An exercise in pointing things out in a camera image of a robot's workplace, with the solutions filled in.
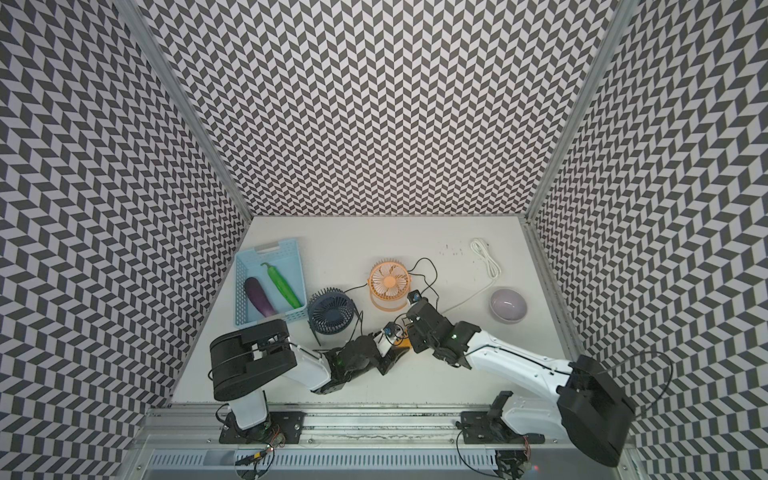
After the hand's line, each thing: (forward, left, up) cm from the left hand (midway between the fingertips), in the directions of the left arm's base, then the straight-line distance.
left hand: (399, 343), depth 87 cm
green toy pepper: (+19, +39, +1) cm, 44 cm away
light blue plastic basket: (+20, +44, 0) cm, 48 cm away
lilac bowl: (+13, -36, -1) cm, 38 cm away
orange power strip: (-6, -1, +18) cm, 19 cm away
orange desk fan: (+16, +3, +8) cm, 18 cm away
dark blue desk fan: (+5, +19, +10) cm, 22 cm away
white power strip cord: (+27, -32, +2) cm, 42 cm away
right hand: (+1, -5, +5) cm, 8 cm away
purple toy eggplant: (+15, +45, +2) cm, 48 cm away
